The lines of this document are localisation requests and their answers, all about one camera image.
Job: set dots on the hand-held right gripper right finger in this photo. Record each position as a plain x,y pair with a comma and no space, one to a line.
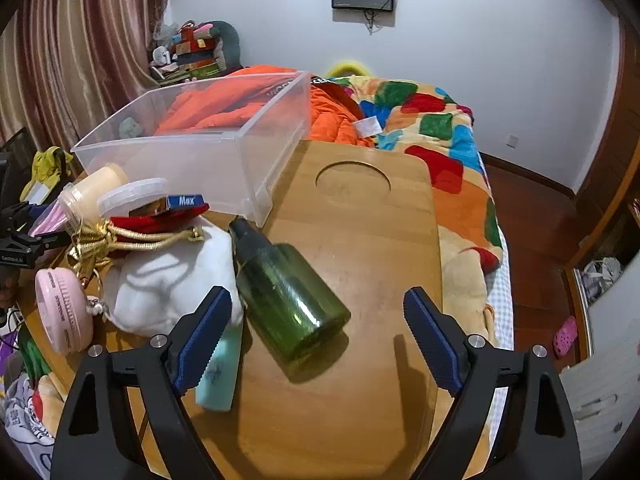
432,345

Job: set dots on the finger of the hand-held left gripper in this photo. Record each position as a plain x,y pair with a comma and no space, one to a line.
20,213
42,240

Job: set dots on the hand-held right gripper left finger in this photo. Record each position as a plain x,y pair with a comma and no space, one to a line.
205,340

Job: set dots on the pink round handheld fan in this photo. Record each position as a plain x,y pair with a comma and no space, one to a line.
60,310

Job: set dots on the white cloth pouch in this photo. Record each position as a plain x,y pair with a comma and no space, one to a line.
165,280

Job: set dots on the clear jar with cream filling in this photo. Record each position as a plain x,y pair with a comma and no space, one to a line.
97,192

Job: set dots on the green spray bottle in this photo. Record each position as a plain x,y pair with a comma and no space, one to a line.
285,295

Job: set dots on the red pouch with gold ribbon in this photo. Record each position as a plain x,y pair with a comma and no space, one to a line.
145,224

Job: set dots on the clear plastic storage box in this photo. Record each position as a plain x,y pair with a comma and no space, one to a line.
200,160

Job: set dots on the teal tube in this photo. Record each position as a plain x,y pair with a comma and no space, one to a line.
220,380

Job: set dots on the yellow cloth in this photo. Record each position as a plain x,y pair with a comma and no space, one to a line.
47,160

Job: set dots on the black mesh chair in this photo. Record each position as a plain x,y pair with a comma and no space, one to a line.
17,152

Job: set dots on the beige plush toy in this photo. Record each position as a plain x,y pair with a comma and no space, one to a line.
465,280

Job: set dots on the checkered bed sheet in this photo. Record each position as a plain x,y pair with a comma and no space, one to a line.
502,305

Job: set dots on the wooden desk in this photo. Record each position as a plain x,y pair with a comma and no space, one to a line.
360,270

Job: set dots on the pink slippers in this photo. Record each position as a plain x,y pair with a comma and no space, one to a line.
565,335

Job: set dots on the small blue box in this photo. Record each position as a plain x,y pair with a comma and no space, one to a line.
185,201

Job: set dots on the printed cloth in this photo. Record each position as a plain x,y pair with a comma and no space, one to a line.
25,410

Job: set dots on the striped satin curtain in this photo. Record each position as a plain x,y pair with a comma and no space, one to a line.
75,50

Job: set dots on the white cabinet door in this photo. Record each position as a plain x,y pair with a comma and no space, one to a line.
600,400

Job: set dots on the white shoes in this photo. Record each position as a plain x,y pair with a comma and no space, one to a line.
600,270

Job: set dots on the small white fan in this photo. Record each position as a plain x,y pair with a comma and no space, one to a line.
161,55

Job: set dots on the colourful patch blanket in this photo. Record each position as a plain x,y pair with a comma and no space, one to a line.
440,130

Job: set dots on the orange jacket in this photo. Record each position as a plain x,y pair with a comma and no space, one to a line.
330,115

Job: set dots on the grey cushion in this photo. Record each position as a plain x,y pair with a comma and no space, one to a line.
230,40

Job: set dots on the wooden wardrobe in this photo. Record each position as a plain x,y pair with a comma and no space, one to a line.
615,135

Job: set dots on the white wall socket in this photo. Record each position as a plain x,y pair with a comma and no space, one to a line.
511,141

